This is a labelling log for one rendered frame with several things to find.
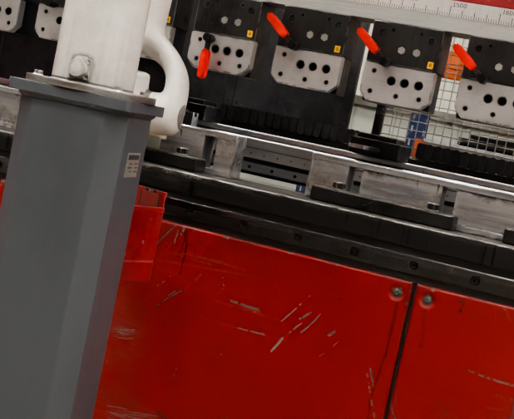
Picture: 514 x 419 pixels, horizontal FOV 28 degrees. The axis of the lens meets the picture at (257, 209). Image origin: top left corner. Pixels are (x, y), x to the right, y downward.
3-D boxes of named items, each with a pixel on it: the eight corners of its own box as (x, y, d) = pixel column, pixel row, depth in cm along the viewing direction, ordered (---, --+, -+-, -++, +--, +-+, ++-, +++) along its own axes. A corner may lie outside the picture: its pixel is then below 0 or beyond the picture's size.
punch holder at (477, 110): (452, 115, 209) (469, 34, 207) (458, 119, 217) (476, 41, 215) (526, 130, 204) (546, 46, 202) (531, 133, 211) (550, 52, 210)
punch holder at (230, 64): (185, 65, 229) (200, -10, 228) (200, 70, 237) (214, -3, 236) (247, 76, 224) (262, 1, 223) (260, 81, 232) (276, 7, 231)
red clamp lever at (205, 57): (194, 76, 224) (203, 32, 224) (201, 79, 228) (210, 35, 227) (201, 78, 224) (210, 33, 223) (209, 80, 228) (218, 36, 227)
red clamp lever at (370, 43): (360, 24, 211) (388, 61, 209) (365, 27, 215) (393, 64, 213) (353, 30, 212) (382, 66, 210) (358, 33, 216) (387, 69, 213)
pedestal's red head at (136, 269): (18, 257, 201) (36, 166, 199) (77, 258, 214) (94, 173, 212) (92, 283, 189) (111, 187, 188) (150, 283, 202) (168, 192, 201)
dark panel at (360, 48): (-18, 102, 313) (8, -44, 310) (-14, 102, 315) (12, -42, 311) (335, 180, 274) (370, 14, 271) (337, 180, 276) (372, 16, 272)
